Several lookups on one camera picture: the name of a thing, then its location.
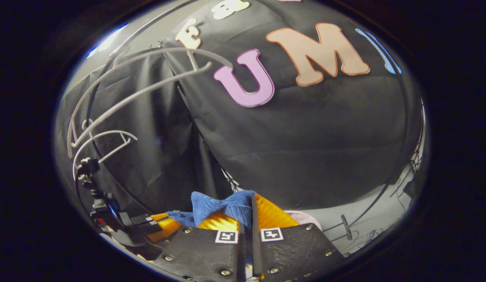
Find short black bar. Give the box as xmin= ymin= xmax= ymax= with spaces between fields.
xmin=341 ymin=215 xmax=353 ymax=240

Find black tripod stand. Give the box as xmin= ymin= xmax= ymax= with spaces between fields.
xmin=409 ymin=145 xmax=424 ymax=177
xmin=222 ymin=168 xmax=240 ymax=193

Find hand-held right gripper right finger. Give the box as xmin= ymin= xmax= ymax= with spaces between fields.
xmin=251 ymin=193 xmax=345 ymax=282

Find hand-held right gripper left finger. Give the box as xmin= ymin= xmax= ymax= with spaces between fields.
xmin=155 ymin=211 xmax=245 ymax=282

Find black clothes rack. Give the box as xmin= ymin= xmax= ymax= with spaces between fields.
xmin=86 ymin=0 xmax=411 ymax=235

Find white hanger with tape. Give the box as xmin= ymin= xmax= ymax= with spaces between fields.
xmin=67 ymin=47 xmax=233 ymax=159

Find pink laundry hamper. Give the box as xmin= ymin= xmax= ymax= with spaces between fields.
xmin=284 ymin=210 xmax=323 ymax=231

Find white plastic hanger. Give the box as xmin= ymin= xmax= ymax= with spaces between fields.
xmin=72 ymin=130 xmax=138 ymax=181

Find blue shirt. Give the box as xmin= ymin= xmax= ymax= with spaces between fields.
xmin=166 ymin=190 xmax=257 ymax=230

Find black cable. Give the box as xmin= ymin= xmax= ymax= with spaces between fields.
xmin=390 ymin=159 xmax=419 ymax=201

